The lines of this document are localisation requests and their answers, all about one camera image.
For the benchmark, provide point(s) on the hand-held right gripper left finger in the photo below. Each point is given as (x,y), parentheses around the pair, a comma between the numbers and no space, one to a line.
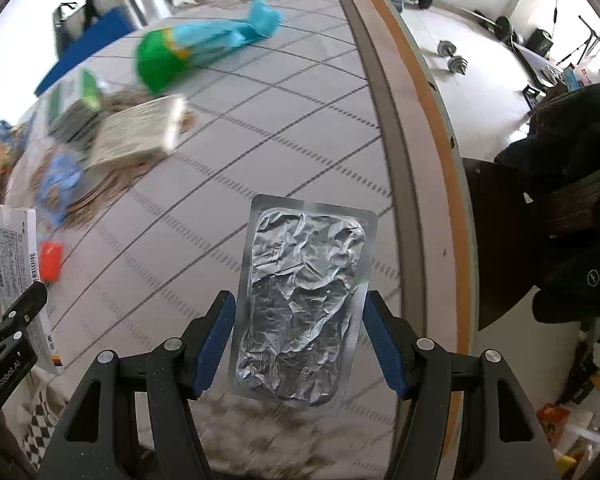
(215,342)

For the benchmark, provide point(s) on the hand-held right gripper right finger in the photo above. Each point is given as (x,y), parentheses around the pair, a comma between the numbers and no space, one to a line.
(385,347)

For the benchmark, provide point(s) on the white printed box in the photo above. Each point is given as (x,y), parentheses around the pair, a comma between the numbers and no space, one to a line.
(12,245)

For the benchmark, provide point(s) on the silver foil blister pack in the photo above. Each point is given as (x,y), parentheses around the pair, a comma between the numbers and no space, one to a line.
(300,300)

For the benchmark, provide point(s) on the green and blue plastic bag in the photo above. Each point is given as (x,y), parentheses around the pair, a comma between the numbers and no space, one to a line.
(180,50)

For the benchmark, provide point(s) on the small red packet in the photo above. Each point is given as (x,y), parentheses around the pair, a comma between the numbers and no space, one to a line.
(50,260)

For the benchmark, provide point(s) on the blue crumpled wrapper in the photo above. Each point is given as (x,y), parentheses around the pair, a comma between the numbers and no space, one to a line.
(57,185)

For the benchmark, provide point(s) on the dark wooden chair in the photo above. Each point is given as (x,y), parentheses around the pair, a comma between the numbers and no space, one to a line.
(500,240)

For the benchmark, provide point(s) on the red and yellow box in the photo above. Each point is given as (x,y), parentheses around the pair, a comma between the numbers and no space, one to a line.
(554,417)

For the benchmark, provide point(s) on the grey carton box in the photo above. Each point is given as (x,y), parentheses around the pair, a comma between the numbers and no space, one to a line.
(135,132)

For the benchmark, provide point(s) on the green box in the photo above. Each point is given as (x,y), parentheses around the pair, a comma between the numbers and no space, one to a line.
(75,105)

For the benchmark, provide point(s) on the patterned tablecloth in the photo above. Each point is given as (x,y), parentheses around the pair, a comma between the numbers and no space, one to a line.
(280,135)

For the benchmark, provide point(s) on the blue board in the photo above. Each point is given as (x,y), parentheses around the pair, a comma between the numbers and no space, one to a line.
(97,40)

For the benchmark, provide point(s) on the metal dumbbell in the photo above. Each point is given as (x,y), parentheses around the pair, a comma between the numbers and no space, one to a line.
(452,57)

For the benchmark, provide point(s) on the black barbell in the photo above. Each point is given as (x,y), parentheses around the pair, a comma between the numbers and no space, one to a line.
(500,25)

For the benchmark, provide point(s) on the black speaker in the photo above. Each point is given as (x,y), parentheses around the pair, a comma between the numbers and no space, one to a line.
(540,41)

